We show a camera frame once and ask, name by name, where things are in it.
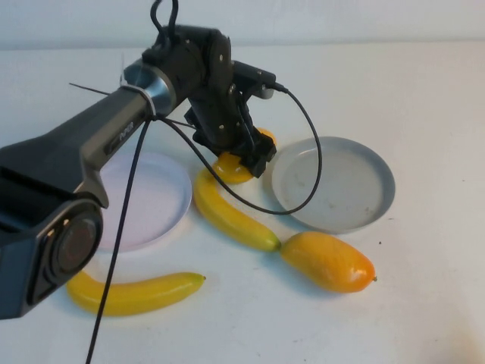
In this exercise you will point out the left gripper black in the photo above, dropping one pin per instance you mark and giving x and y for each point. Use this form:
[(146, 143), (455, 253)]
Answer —
[(219, 121)]

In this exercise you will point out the small yellow mango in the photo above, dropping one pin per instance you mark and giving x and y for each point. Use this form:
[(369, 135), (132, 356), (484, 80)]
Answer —
[(231, 170)]

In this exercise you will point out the yellow plastic banana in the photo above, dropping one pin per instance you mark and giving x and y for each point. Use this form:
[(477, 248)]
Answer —
[(242, 231), (151, 294)]

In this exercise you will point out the large orange-tipped mango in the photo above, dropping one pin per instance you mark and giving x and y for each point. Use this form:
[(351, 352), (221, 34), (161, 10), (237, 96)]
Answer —
[(326, 261)]

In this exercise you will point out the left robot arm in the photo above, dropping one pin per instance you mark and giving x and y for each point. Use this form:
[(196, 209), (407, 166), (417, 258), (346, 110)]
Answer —
[(57, 151)]

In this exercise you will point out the grey round plate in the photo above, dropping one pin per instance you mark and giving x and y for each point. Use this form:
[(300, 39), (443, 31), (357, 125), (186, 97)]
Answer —
[(341, 189)]

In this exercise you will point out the pink round plate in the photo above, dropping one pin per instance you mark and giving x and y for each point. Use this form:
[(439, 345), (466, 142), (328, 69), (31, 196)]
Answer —
[(159, 204)]

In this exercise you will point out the black zip tie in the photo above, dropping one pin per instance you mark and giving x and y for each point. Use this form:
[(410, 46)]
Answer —
[(91, 89), (182, 125)]

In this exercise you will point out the white zip tie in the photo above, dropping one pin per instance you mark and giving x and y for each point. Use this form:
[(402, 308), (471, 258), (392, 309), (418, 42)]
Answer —
[(146, 95)]

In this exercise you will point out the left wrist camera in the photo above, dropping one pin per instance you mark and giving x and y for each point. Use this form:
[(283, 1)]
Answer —
[(254, 76)]

